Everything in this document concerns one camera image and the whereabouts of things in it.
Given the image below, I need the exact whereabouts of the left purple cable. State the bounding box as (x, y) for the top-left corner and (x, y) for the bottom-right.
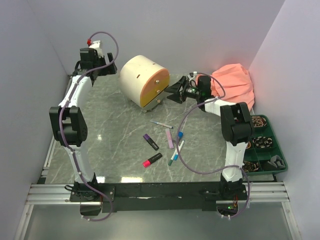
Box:
(57, 31), (119, 223)

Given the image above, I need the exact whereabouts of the green capped marker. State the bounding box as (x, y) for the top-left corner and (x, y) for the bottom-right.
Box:
(168, 149), (179, 166)

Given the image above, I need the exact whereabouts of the black base bar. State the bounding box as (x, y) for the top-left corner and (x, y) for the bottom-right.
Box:
(64, 181), (248, 216)

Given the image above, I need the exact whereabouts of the coiled band compartment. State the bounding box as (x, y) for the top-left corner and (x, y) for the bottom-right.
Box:
(252, 136), (273, 149)
(251, 115), (267, 128)
(242, 161), (260, 173)

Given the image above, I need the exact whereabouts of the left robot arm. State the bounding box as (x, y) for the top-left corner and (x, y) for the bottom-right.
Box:
(49, 44), (117, 184)

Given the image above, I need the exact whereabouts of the blue capped marker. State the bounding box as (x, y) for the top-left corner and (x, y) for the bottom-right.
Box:
(173, 140), (185, 161)

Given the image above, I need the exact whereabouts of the blue grey glue stick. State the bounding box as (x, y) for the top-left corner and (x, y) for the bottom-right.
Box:
(172, 131), (184, 144)

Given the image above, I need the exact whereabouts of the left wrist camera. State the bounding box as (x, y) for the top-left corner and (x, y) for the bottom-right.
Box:
(86, 39), (104, 58)

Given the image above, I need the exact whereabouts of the coiled band middle compartment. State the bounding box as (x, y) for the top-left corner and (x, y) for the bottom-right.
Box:
(252, 136), (273, 149)

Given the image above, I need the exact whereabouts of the pink highlighter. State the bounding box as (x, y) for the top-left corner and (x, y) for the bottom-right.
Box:
(142, 152), (163, 168)

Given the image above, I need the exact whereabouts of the green compartment tray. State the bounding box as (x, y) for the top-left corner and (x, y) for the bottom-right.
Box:
(244, 114), (288, 176)

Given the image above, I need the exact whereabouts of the purple highlighter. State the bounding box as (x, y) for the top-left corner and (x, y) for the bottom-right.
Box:
(143, 133), (159, 151)

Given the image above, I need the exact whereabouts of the coiled band lower compartment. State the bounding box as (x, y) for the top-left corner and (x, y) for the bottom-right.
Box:
(242, 161), (260, 173)

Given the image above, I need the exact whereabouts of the round cream drawer cabinet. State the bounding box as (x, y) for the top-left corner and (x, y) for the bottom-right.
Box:
(118, 55), (170, 112)

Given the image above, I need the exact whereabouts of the lilac correction tape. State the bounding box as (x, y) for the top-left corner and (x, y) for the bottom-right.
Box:
(165, 128), (174, 149)

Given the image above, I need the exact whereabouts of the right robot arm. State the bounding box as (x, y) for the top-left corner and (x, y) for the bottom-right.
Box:
(164, 73), (254, 199)

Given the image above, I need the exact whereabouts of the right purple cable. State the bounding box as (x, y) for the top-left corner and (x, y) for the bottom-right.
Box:
(175, 72), (251, 219)

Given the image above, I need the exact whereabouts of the thin white pen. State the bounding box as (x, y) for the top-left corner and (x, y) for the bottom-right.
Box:
(150, 120), (174, 129)

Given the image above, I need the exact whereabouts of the coiled band top compartment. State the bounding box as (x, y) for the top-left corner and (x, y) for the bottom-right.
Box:
(251, 115), (267, 128)

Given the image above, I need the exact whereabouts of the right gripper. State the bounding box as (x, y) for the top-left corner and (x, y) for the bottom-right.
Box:
(164, 75), (201, 104)

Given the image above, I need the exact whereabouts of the purple cable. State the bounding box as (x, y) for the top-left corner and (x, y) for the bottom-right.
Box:
(175, 72), (251, 219)
(57, 31), (119, 223)

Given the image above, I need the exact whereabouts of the pink cloth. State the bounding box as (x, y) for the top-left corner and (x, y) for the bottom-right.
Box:
(195, 63), (255, 111)

